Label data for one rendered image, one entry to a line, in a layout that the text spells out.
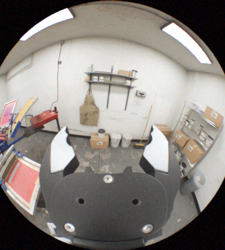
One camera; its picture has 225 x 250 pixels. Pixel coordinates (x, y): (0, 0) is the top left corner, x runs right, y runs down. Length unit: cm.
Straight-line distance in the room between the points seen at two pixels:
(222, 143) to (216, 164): 49
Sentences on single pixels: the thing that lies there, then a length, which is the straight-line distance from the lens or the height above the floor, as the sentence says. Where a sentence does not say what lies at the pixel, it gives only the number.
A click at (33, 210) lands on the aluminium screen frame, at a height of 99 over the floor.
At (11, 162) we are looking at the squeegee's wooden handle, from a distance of 135.
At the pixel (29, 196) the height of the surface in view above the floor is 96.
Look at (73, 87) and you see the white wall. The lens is 218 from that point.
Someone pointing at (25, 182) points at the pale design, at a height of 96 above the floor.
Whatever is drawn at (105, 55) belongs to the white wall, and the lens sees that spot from 213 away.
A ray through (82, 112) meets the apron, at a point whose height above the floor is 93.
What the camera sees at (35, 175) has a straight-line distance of 106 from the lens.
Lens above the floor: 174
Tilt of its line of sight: 30 degrees down
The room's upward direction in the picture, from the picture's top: 8 degrees clockwise
